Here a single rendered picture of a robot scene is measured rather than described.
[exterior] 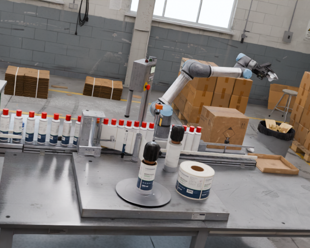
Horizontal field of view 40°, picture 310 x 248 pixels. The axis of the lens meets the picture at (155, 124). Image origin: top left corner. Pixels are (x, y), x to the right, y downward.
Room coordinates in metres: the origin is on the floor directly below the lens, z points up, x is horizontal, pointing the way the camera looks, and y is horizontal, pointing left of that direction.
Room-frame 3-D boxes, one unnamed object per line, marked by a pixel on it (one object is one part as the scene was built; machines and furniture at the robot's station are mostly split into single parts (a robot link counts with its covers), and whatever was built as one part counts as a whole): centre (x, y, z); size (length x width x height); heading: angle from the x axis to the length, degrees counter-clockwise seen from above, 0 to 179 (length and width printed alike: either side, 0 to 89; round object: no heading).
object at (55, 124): (2.53, 0.62, 0.98); 0.05 x 0.05 x 0.20
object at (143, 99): (2.85, 0.10, 1.16); 0.04 x 0.04 x 0.67; 18
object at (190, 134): (2.81, -0.26, 0.98); 0.05 x 0.05 x 0.20
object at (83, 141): (2.51, 0.39, 1.01); 0.14 x 0.13 x 0.26; 108
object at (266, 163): (3.04, -0.93, 0.85); 0.30 x 0.26 x 0.04; 108
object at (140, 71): (2.77, 0.14, 1.38); 0.17 x 0.10 x 0.19; 163
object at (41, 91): (6.35, 2.06, 0.16); 0.65 x 0.54 x 0.32; 107
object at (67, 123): (2.55, 0.55, 0.98); 0.05 x 0.05 x 0.20
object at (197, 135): (2.83, -0.31, 0.98); 0.05 x 0.05 x 0.20
